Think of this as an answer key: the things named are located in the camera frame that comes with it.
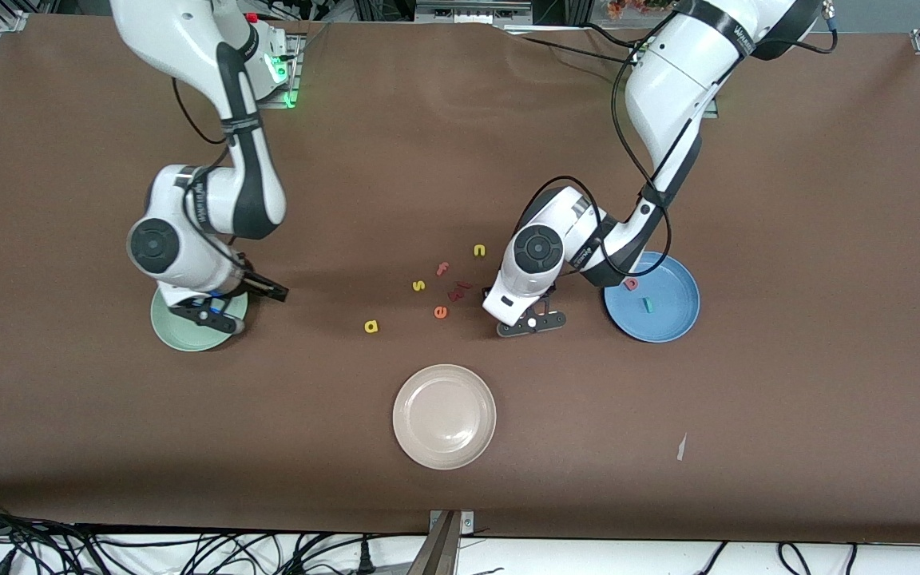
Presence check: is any pale green round plate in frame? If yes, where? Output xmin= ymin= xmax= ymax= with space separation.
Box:
xmin=151 ymin=286 xmax=249 ymax=353

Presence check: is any beige round plate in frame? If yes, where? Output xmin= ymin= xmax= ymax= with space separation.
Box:
xmin=392 ymin=364 xmax=498 ymax=470

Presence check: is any brown table cover sheet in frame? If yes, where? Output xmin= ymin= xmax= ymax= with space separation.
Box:
xmin=0 ymin=14 xmax=920 ymax=545

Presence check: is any blue round plate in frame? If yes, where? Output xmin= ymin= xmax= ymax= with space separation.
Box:
xmin=603 ymin=251 xmax=701 ymax=344

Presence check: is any dark grey metal bar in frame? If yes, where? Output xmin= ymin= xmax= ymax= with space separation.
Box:
xmin=406 ymin=511 xmax=461 ymax=575

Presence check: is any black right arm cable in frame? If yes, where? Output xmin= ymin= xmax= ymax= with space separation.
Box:
xmin=171 ymin=76 xmax=249 ymax=272

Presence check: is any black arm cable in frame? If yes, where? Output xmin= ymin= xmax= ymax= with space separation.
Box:
xmin=171 ymin=76 xmax=249 ymax=272
xmin=517 ymin=0 xmax=840 ymax=279

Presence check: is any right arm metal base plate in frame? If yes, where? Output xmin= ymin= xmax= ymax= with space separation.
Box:
xmin=256 ymin=32 xmax=302 ymax=109

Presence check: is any silver table edge bracket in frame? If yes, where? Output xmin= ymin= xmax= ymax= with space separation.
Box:
xmin=428 ymin=510 xmax=475 ymax=537

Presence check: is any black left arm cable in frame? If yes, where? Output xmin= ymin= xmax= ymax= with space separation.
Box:
xmin=517 ymin=0 xmax=840 ymax=279

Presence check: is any long black table cable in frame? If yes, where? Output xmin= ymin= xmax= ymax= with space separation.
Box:
xmin=517 ymin=35 xmax=638 ymax=66

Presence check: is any short black table cable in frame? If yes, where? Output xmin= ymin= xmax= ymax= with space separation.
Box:
xmin=580 ymin=22 xmax=646 ymax=47

